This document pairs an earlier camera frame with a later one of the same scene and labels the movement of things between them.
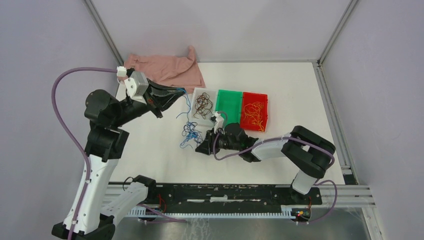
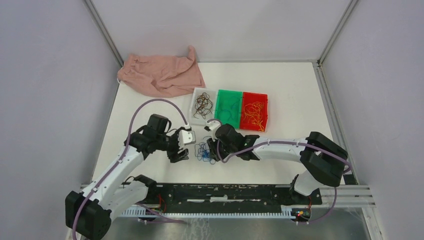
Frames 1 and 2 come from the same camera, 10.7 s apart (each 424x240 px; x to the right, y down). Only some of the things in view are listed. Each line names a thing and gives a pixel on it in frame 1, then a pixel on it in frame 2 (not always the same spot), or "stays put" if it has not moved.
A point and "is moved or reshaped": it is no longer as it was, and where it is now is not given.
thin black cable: (201, 106) stays put
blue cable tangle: (190, 130) is moved or reshaped
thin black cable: (203, 105) stays put
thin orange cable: (252, 111) stays put
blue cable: (189, 104) -> (226, 110)
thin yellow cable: (253, 113) stays put
